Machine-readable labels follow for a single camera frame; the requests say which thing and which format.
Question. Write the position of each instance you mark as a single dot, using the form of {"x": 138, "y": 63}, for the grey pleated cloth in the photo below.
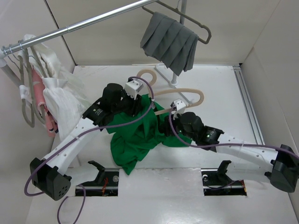
{"x": 178, "y": 60}

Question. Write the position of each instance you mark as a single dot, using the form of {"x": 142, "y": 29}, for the white rack base foot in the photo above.
{"x": 172, "y": 82}

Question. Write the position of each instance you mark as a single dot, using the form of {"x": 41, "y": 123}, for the grey empty hanger outer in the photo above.
{"x": 25, "y": 85}

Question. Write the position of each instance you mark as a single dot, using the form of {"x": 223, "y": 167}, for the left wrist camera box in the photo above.
{"x": 133, "y": 87}

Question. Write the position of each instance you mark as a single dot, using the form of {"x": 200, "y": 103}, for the white rack upright pole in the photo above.
{"x": 9, "y": 72}

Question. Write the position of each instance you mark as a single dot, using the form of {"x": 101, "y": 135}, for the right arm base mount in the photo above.
{"x": 217, "y": 183}

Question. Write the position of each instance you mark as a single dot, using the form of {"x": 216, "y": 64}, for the green t shirt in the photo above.
{"x": 130, "y": 144}

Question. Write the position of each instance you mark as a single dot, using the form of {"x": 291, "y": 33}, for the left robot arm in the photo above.
{"x": 52, "y": 174}

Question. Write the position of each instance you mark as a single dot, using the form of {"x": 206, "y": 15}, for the white garment on rack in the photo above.
{"x": 63, "y": 91}

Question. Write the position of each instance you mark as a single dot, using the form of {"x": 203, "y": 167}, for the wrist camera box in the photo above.
{"x": 133, "y": 87}
{"x": 177, "y": 108}

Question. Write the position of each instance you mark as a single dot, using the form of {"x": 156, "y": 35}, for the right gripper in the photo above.
{"x": 166, "y": 128}

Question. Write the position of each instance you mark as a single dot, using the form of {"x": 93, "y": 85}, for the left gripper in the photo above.
{"x": 136, "y": 105}

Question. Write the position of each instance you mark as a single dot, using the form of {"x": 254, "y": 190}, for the chrome clothes rail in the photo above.
{"x": 71, "y": 28}

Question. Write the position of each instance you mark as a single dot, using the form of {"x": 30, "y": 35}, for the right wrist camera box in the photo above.
{"x": 177, "y": 108}

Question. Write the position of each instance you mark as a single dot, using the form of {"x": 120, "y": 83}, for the beige plastic hanger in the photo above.
{"x": 165, "y": 82}

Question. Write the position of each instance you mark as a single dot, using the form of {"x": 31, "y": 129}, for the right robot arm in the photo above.
{"x": 278, "y": 166}

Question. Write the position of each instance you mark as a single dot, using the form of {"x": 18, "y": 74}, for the pink patterned garment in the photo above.
{"x": 38, "y": 86}

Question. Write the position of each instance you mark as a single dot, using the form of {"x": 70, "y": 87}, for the grey empty hanger inner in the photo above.
{"x": 33, "y": 93}

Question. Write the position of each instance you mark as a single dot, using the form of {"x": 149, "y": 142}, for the grey hanger with cloth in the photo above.
{"x": 189, "y": 18}

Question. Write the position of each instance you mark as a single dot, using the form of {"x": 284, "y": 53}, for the grey empty hanger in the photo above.
{"x": 33, "y": 93}
{"x": 25, "y": 85}

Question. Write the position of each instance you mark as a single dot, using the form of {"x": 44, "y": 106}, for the aluminium rail on table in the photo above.
{"x": 248, "y": 105}

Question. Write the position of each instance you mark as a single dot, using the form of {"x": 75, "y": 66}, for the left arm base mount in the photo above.
{"x": 106, "y": 182}

